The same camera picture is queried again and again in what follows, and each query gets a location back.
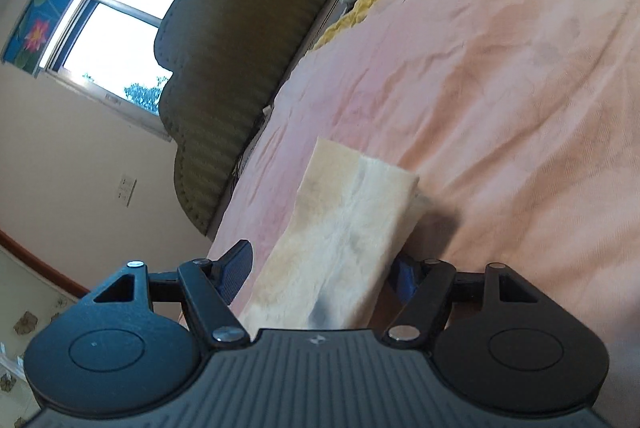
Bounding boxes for cream white pants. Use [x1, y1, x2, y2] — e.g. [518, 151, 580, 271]
[241, 139, 430, 335]

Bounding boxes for bedroom window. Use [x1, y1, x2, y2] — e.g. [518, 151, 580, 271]
[38, 0, 174, 137]

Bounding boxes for pink bed blanket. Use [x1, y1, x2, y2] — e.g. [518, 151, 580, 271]
[209, 0, 639, 427]

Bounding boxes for olive green upholstered headboard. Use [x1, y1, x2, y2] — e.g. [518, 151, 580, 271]
[154, 0, 328, 235]

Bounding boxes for reddish brown door frame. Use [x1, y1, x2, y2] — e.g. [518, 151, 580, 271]
[0, 231, 89, 298]

